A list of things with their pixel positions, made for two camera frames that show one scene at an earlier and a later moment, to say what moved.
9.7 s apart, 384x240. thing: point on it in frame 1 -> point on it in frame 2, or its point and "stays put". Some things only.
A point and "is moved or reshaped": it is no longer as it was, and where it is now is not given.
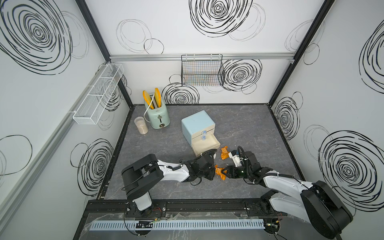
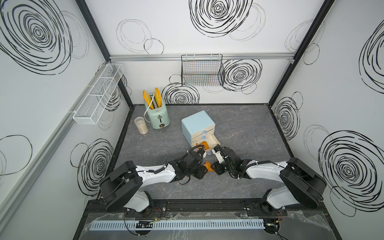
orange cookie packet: x=218 y=171 is moved or reshaped
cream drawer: x=202 y=144 stays put
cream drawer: x=202 y=131 stays put
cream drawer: x=203 y=136 stays put
